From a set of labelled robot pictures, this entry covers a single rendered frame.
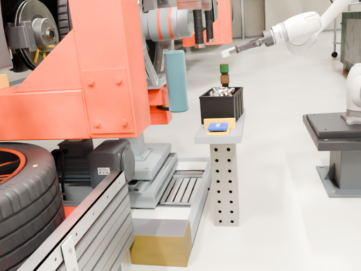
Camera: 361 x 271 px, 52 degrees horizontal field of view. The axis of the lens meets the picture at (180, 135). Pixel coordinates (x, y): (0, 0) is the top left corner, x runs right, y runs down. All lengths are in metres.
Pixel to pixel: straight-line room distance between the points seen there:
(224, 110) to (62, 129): 0.61
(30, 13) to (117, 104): 0.85
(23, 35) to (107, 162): 0.67
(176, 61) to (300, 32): 0.56
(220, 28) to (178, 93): 3.73
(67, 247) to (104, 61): 0.53
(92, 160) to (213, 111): 0.51
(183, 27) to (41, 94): 0.70
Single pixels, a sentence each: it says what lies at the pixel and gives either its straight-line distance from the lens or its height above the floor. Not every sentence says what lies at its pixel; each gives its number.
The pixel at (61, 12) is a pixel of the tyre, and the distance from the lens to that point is 1.55.
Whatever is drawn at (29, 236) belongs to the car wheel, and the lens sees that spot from 1.03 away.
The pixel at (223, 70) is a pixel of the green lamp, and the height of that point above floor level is 0.63.
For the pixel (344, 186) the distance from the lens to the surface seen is 1.97.
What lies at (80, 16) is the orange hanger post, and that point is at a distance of 1.16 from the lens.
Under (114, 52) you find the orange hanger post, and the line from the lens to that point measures 1.13.
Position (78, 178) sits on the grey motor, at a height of 0.29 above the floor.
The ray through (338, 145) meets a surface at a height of 0.29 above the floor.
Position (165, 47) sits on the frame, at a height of 0.74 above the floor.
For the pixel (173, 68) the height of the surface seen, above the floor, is 0.67.
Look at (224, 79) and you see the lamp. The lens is 1.69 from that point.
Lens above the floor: 0.85
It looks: 17 degrees down
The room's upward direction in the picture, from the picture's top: 5 degrees counter-clockwise
